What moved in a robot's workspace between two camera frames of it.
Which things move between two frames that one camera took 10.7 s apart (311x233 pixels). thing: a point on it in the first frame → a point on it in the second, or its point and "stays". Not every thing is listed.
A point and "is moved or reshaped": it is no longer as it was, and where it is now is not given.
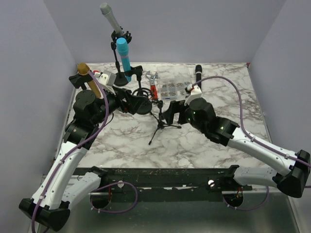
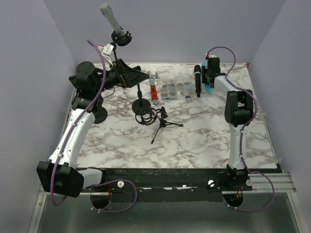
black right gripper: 176,106 → 204,70
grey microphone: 106,8 stays
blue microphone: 123,49 → 207,85
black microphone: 198,72 stays
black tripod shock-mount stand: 161,124 is moved or reshaped
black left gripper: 132,103 → 126,75
